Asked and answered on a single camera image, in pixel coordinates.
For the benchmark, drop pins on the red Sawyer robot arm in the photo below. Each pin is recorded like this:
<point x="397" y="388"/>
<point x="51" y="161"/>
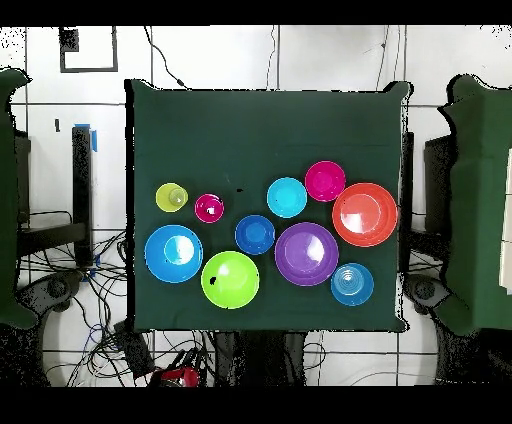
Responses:
<point x="180" y="376"/>

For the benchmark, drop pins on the small dark blue bowl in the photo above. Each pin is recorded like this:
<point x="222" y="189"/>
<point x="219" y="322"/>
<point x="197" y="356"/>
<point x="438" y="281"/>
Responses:
<point x="254" y="234"/>

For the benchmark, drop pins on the small cyan bowl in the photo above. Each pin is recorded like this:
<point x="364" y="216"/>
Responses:
<point x="286" y="197"/>

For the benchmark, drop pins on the pink cup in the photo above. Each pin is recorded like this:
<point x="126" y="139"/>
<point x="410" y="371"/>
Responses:
<point x="202" y="212"/>

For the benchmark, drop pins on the purple bowl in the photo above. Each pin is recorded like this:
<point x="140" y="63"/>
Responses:
<point x="296" y="256"/>

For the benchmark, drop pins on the green bowl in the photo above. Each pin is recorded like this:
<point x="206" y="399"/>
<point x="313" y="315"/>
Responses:
<point x="236" y="284"/>

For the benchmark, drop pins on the pink bowl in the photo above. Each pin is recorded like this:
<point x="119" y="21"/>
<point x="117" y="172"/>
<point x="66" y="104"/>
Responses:
<point x="325" y="180"/>

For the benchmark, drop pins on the dark green table cloth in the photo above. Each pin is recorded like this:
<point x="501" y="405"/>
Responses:
<point x="260" y="136"/>

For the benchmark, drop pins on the yellow cup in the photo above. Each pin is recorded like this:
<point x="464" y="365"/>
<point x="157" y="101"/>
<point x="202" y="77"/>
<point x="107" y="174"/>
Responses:
<point x="164" y="198"/>

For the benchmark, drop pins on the large blue bowl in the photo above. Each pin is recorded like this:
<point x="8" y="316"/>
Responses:
<point x="156" y="252"/>

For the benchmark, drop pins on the orange bowl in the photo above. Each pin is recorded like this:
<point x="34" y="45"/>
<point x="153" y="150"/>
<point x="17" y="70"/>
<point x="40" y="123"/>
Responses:
<point x="364" y="214"/>

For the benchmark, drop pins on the translucent blue bowl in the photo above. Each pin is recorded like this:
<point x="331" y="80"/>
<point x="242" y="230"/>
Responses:
<point x="352" y="284"/>

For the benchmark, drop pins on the blue tape strip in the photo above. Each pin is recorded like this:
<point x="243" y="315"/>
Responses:
<point x="94" y="142"/>

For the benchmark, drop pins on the black equipment box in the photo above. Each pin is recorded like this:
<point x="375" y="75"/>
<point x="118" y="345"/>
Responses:
<point x="22" y="180"/>
<point x="438" y="184"/>

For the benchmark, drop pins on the dark grey floor box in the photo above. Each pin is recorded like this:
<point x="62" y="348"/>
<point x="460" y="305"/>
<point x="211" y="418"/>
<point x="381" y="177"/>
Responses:
<point x="136" y="352"/>

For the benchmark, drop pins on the grey round floor base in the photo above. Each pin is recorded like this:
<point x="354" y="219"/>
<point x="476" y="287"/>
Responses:
<point x="426" y="290"/>
<point x="56" y="288"/>

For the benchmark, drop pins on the green-covered side table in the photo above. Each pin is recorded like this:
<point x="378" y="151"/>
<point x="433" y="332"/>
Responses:
<point x="480" y="200"/>
<point x="8" y="200"/>

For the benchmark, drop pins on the white sheet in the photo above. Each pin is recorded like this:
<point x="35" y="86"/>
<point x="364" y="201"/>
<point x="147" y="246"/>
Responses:
<point x="507" y="240"/>

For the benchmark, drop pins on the black metal frame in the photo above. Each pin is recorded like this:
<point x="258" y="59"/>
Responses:
<point x="407" y="200"/>
<point x="82" y="192"/>

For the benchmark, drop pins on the black square floor frame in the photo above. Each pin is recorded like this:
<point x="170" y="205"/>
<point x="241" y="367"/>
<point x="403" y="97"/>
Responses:
<point x="68" y="40"/>

